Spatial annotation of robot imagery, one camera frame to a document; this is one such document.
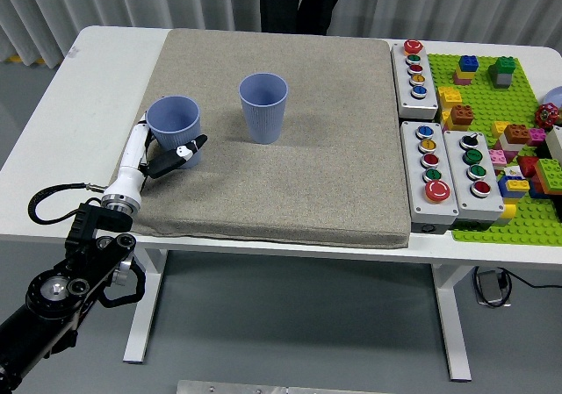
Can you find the blue ribbed plastic cup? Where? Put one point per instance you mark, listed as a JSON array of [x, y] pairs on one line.
[[173, 115], [264, 122]]

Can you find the magenta toy brick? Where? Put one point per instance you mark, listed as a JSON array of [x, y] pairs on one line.
[[536, 137]]

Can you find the white box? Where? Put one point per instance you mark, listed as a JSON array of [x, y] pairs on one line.
[[555, 141]]

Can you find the pink toy brick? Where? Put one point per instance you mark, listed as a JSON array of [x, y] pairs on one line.
[[498, 157], [461, 79]]

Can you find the grey four-control switch box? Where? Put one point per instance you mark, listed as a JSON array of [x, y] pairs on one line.
[[456, 179]]

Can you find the grey power adapter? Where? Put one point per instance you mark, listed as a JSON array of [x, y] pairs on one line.
[[489, 288]]

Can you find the red valve wheel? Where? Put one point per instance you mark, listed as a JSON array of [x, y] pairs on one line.
[[546, 115]]

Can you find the large green toy brick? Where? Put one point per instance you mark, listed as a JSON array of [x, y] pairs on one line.
[[549, 170]]

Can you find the grey-brown fabric mat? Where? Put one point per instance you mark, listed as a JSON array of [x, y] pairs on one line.
[[285, 183]]

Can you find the grey toy brick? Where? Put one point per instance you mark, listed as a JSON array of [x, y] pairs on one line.
[[502, 81]]

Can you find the red toy brick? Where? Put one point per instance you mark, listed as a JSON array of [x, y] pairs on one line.
[[527, 166]]

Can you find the grey five-button control box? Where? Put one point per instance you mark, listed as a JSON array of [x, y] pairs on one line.
[[417, 179], [428, 104]]

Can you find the green studded baseplate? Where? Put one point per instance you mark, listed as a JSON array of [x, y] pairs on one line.
[[483, 100]]

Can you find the blue and yellow brick stack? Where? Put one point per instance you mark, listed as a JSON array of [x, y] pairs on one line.
[[516, 187]]

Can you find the white toy brick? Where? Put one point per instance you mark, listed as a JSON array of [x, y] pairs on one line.
[[511, 147]]

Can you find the blue toy brick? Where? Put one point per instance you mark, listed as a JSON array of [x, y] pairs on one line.
[[469, 64]]

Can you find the brown toy brick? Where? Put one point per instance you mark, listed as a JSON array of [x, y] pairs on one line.
[[462, 115], [517, 133]]

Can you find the pale blue plate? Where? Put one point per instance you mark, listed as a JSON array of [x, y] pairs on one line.
[[555, 98]]

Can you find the white table leg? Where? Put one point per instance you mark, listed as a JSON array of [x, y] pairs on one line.
[[454, 332], [142, 324]]

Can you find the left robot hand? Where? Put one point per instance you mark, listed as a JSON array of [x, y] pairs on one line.
[[131, 157]]

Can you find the yellow toy brick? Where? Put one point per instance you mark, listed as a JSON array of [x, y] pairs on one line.
[[499, 130], [509, 212], [448, 98], [445, 119]]

